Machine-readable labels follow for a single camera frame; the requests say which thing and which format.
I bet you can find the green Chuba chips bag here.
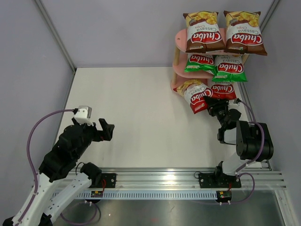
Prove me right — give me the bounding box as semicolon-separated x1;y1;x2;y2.
212;55;247;82
184;53;215;74

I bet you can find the white slotted cable duct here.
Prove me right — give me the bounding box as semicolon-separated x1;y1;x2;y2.
75;190;217;200

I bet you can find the aluminium mounting rail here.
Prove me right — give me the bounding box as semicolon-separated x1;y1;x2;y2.
102;167;287;191

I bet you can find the small brown Chuba chips bag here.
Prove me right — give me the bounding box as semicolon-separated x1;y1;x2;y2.
183;11;225;54

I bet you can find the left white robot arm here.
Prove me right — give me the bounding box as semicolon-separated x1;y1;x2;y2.
3;119;115;226

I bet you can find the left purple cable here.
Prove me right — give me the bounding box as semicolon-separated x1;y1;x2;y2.
14;109;101;224

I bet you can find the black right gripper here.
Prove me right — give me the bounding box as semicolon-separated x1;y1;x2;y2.
204;95;230;128

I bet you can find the pink three-tier shelf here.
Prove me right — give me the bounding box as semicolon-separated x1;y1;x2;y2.
170;28;248;92

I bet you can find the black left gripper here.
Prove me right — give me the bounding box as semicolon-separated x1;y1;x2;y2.
73;116;114;160

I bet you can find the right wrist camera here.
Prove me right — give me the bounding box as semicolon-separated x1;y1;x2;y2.
233;98;241;105

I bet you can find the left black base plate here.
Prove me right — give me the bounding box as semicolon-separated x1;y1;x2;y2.
89;173;117;189

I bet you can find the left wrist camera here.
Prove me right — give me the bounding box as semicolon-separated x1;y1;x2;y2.
74;105;93;126

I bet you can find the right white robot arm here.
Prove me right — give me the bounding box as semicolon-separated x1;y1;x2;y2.
198;97;274;188

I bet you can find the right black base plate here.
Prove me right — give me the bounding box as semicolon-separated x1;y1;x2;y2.
198;173;242;189

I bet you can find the large brown Chuba chips bag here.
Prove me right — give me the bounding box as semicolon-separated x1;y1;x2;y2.
223;10;267;56

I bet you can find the red Chuba chips bag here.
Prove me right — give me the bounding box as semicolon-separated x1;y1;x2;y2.
208;80;237;100
173;79;213;114

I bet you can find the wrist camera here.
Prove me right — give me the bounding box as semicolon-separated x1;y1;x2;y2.
233;98;241;105
74;105;93;126

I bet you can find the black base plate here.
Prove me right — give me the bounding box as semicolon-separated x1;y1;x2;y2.
89;173;117;189
198;173;242;189

